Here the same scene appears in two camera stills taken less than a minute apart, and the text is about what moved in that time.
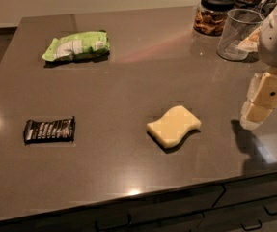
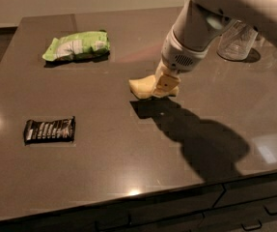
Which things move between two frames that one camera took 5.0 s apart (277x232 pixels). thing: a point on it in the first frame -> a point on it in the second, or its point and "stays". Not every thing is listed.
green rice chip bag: (84, 45) stays
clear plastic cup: (238, 34) stays
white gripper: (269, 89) -> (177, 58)
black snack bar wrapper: (52, 130) stays
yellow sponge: (173, 126) -> (144, 86)
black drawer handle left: (115, 227) stays
